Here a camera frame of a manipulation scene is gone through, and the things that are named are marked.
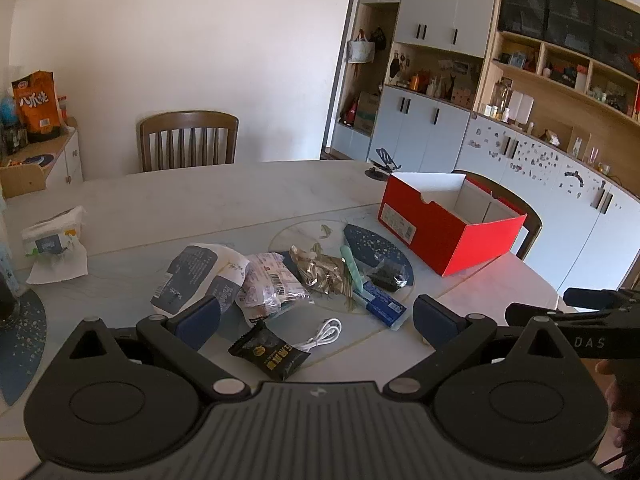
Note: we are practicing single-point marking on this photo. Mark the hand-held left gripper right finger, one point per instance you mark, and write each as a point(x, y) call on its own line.
point(435, 320)

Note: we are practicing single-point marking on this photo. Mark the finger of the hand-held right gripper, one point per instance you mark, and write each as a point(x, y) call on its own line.
point(600, 299)
point(600, 340)

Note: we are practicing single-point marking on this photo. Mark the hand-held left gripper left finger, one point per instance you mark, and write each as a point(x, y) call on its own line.
point(200, 317)

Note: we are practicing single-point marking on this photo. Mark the large white and blue packet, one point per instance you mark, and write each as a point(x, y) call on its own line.
point(200, 270)

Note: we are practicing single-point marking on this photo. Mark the blue and white small box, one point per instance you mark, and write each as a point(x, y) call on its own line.
point(382, 305)

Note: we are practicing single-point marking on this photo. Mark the dark crinkled packet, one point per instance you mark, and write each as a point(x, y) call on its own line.
point(387, 275)

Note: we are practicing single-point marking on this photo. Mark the black snack packet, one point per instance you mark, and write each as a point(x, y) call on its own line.
point(265, 350)

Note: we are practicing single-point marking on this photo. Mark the pink and white snack packet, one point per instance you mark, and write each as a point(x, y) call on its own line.
point(270, 285)

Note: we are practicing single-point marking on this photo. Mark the red cardboard box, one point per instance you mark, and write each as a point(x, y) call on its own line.
point(440, 240)

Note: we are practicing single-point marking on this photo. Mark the green toothbrush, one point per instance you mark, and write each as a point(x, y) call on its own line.
point(348, 265)

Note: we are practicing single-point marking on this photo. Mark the gold foil packet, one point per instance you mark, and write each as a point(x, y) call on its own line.
point(322, 272)

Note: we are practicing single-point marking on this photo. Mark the brown wooden chair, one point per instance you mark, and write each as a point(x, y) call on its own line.
point(532, 225)
point(187, 132)

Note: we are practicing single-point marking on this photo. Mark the white tissue sheet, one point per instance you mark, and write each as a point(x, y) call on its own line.
point(55, 270)

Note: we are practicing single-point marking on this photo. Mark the black phone stand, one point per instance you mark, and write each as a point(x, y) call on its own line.
point(387, 160)

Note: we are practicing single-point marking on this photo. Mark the white tissue pack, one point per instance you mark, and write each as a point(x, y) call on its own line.
point(52, 235)

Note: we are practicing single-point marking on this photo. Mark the white sideboard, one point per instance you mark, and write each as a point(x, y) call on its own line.
point(70, 160)

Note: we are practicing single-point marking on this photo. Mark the light wooden chair back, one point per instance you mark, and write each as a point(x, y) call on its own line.
point(20, 180)

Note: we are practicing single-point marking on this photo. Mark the orange snack bag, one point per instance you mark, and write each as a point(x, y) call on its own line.
point(39, 105)

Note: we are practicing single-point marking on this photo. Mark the hanging tote bag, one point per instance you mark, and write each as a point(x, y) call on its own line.
point(361, 50)

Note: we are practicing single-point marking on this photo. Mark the white and wood wall cabinet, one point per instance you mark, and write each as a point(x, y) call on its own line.
point(440, 125)

